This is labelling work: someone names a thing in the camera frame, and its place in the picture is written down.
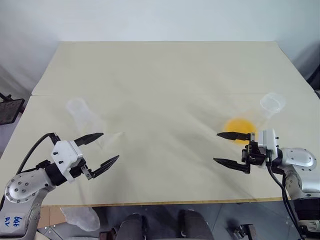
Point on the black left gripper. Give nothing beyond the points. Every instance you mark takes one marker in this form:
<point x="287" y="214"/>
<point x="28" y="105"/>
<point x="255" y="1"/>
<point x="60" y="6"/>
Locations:
<point x="79" y="171"/>

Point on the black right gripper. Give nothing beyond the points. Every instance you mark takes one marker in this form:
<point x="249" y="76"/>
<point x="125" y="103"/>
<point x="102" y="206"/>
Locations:
<point x="255" y="155"/>

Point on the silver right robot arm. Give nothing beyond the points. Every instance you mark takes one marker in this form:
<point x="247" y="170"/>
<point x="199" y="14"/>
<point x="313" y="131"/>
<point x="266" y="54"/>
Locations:
<point x="298" y="157"/>

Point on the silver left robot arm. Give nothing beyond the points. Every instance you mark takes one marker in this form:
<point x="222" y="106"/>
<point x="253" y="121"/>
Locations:
<point x="20" y="190"/>

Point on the clear plastic cup left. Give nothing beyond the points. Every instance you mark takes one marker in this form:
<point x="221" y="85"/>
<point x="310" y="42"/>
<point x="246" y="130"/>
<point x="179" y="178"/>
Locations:
<point x="81" y="115"/>

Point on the clear cup with orange juice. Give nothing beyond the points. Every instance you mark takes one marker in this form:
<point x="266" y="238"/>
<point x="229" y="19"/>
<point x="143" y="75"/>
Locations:
<point x="272" y="102"/>

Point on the clear crumpled plastic bag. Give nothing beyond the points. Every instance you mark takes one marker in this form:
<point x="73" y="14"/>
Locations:
<point x="82" y="217"/>

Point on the beige tablecloth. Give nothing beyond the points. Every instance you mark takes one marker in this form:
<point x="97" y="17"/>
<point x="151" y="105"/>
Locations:
<point x="162" y="112"/>

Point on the brown cardboard piece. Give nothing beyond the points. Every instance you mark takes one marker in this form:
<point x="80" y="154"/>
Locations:
<point x="51" y="216"/>

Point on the black metal clamp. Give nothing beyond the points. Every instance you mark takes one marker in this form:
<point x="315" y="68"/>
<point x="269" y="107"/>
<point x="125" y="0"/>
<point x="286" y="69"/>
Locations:
<point x="241" y="231"/>

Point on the dark rounded shape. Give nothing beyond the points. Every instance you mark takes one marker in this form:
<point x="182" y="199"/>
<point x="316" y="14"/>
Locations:
<point x="193" y="225"/>
<point x="132" y="226"/>

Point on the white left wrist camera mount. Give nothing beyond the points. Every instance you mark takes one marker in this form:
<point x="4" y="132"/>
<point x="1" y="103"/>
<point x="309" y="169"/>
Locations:
<point x="63" y="152"/>

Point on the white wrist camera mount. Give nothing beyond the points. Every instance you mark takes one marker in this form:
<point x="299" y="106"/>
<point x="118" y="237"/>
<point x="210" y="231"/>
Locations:
<point x="268" y="142"/>
<point x="63" y="152"/>

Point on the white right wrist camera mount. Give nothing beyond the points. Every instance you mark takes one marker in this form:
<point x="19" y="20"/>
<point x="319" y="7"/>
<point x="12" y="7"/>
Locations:
<point x="268" y="142"/>

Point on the black mesh frame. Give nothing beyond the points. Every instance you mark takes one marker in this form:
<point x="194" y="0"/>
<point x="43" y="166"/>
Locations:
<point x="10" y="111"/>

